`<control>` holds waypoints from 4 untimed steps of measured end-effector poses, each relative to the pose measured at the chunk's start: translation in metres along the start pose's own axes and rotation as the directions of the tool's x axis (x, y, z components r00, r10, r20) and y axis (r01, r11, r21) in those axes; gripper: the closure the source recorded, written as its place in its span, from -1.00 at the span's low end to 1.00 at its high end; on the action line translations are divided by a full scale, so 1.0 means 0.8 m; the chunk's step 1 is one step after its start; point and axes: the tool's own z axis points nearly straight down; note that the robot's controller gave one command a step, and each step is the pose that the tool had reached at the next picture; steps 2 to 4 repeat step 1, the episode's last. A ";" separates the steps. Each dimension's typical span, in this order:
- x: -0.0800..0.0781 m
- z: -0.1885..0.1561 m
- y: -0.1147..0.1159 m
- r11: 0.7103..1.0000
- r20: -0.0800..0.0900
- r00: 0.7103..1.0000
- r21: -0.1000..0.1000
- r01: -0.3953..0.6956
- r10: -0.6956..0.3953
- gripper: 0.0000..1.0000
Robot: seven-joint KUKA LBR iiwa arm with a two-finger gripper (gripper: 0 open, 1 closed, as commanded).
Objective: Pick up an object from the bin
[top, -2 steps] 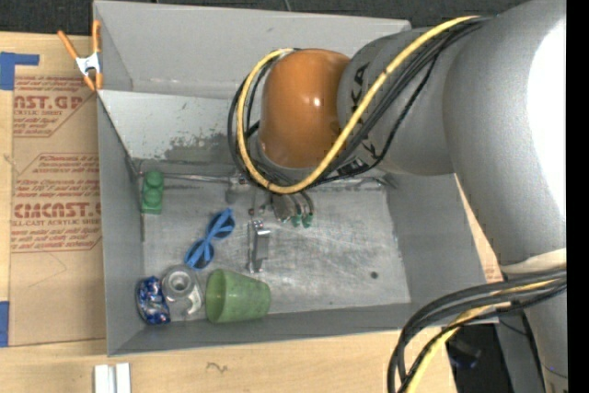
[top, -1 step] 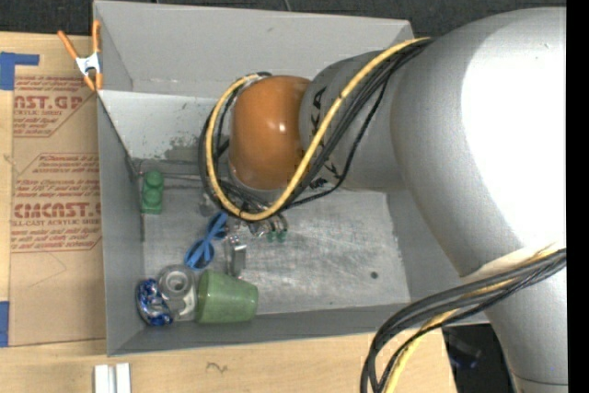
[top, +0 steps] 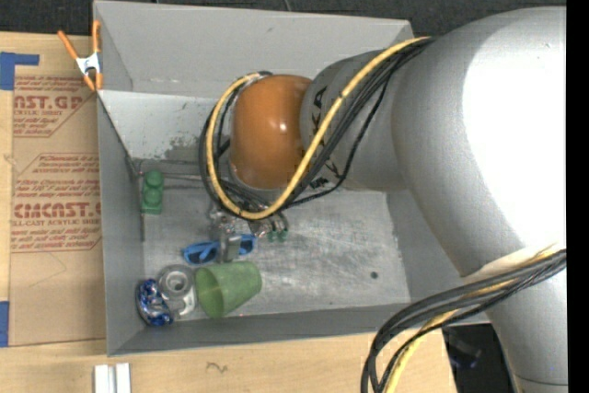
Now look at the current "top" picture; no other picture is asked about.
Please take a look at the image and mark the blue sunglasses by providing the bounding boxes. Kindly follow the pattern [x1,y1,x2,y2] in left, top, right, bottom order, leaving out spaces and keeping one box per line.
[179,233,259,266]

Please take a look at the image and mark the clear glass jar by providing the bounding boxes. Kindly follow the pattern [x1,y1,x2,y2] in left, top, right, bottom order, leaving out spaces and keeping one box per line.
[156,263,201,321]

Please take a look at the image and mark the brown cardboard board red print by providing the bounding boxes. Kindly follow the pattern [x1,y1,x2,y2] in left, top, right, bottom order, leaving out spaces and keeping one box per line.
[0,30,109,349]

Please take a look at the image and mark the blue and white patterned ball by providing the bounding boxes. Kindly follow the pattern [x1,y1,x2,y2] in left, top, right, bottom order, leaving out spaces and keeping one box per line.
[133,278,176,329]

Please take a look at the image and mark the green plastic cup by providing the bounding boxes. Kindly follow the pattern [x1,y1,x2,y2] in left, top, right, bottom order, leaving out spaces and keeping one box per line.
[193,260,264,320]

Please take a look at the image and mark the green toy building block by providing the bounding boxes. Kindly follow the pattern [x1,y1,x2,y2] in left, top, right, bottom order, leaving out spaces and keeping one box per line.
[140,169,166,216]

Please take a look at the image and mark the grey metal bin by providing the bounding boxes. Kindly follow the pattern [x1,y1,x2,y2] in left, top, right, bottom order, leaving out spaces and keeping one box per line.
[91,0,490,358]

